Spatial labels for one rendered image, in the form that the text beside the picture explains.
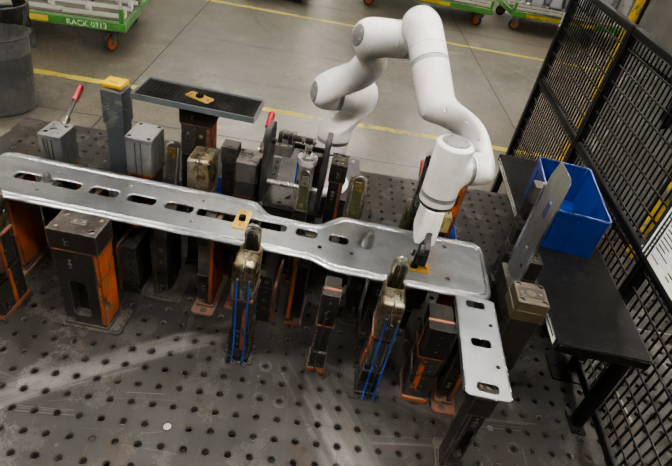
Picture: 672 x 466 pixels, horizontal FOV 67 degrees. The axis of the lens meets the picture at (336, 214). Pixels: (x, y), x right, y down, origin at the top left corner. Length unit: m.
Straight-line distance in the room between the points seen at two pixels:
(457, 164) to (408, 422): 0.67
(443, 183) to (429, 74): 0.25
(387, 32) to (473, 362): 0.84
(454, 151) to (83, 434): 1.03
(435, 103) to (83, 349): 1.07
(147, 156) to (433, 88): 0.80
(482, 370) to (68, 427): 0.93
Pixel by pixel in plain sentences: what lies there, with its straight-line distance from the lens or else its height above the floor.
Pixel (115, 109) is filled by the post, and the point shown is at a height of 1.08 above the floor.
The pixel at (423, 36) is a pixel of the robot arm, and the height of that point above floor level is 1.52.
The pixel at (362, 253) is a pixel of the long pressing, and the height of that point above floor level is 1.00.
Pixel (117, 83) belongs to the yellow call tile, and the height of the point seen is 1.16.
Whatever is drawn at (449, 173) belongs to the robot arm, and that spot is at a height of 1.31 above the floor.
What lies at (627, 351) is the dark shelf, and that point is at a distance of 1.37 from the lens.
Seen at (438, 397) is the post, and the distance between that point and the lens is 1.47.
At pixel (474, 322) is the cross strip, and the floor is 1.00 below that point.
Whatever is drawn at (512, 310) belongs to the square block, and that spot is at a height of 1.02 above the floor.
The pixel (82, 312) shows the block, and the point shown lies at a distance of 1.53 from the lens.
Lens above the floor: 1.85
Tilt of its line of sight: 36 degrees down
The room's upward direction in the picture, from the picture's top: 12 degrees clockwise
